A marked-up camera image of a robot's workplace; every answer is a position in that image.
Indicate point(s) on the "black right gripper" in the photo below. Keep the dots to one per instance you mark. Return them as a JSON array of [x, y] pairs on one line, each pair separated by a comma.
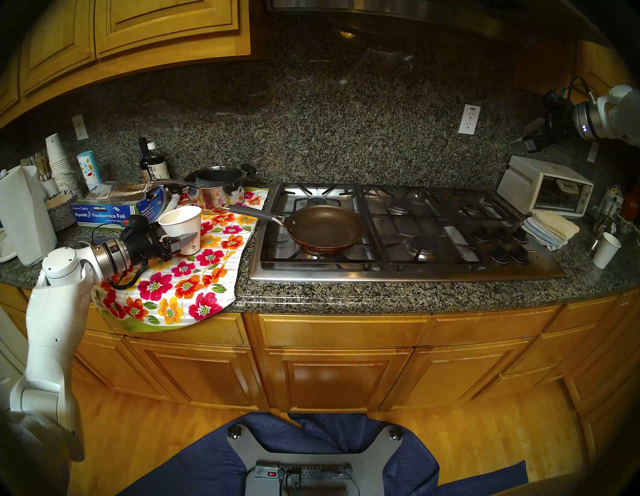
[[559, 117]]

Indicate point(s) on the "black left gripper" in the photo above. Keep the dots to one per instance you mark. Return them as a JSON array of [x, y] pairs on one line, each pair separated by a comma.
[[145, 240]]

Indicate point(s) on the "white paper cup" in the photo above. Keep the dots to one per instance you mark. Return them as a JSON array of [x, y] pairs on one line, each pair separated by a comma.
[[181, 220], [606, 251]]

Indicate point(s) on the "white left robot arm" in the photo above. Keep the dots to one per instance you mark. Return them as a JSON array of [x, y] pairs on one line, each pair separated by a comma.
[[55, 310]]

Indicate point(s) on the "black stove knob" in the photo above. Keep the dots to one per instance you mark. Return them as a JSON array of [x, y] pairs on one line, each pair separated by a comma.
[[520, 235], [498, 255], [520, 256], [501, 235], [482, 234]]

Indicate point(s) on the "white utensil holder cup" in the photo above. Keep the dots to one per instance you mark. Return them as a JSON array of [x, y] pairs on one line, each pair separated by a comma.
[[50, 186]]

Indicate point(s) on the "white toaster oven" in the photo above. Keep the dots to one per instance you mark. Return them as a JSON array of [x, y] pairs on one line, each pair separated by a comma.
[[522, 185]]

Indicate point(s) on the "stainless steel saucepan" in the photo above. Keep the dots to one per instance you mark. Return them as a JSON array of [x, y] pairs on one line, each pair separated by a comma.
[[220, 197]]

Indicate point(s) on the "floral kitchen towel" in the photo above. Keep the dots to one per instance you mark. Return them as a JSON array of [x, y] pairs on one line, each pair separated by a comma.
[[170, 300]]

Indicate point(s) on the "blue foil sheet box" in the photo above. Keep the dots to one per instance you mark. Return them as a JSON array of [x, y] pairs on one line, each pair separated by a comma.
[[115, 212]]

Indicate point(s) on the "soy sauce bottle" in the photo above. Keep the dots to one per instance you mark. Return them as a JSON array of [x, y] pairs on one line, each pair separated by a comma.
[[158, 169]]

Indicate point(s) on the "black cast iron grate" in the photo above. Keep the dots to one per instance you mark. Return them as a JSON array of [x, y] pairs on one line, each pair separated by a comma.
[[372, 225], [382, 245], [507, 214]]

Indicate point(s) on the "dark glass bottle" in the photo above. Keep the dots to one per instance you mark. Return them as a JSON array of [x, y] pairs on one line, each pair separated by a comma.
[[143, 160]]

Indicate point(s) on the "folded yellow cloth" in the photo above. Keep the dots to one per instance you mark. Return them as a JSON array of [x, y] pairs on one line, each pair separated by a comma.
[[557, 225]]

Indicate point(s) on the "wooden upper cabinet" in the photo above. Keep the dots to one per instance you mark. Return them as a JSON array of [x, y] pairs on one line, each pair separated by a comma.
[[150, 25], [600, 62]]

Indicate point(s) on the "folded blue cloth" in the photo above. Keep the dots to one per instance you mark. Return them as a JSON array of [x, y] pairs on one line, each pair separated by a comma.
[[542, 237]]

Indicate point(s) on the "white decorated jar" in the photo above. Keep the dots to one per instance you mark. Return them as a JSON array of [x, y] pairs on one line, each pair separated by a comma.
[[612, 200]]

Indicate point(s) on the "chrome metal tool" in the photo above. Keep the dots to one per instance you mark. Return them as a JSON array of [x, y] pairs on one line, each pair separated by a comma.
[[600, 227]]

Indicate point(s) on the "patterned salt canister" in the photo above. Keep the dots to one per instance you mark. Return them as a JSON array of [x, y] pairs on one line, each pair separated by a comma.
[[89, 170]]

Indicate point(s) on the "stainless steel gas cooktop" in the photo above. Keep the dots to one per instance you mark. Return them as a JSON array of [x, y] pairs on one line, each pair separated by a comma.
[[540, 270]]

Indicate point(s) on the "brown frying pan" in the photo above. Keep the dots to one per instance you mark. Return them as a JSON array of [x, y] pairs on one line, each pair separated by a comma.
[[325, 227]]

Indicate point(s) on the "stack of paper cups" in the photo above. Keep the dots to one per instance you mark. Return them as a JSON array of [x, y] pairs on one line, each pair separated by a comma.
[[61, 165]]

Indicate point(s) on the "white paper towel roll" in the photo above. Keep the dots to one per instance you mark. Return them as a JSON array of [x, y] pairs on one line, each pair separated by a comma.
[[25, 215]]

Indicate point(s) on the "black base knob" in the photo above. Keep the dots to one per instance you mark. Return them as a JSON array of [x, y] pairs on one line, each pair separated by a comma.
[[234, 431], [395, 433]]

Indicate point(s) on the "wooden lower cabinets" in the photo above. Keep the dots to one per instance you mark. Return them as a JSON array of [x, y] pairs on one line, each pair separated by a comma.
[[340, 365]]

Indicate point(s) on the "blue moving blanket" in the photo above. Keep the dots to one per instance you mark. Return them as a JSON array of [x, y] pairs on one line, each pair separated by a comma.
[[185, 465]]

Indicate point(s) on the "grey power strip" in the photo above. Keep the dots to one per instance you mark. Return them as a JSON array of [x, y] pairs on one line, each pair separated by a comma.
[[315, 472]]

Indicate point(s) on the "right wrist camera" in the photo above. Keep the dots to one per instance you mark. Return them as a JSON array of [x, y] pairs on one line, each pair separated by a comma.
[[555, 96]]

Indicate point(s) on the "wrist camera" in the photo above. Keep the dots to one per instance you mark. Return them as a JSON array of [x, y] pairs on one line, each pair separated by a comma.
[[555, 96], [136, 225]]

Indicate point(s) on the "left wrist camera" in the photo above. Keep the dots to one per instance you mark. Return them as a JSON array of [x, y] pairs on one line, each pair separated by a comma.
[[136, 225]]

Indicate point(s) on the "white wall outlet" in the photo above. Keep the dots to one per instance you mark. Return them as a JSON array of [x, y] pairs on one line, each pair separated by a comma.
[[469, 119]]

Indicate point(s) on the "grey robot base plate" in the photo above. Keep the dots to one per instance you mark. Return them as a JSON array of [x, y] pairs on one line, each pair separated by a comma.
[[365, 462]]

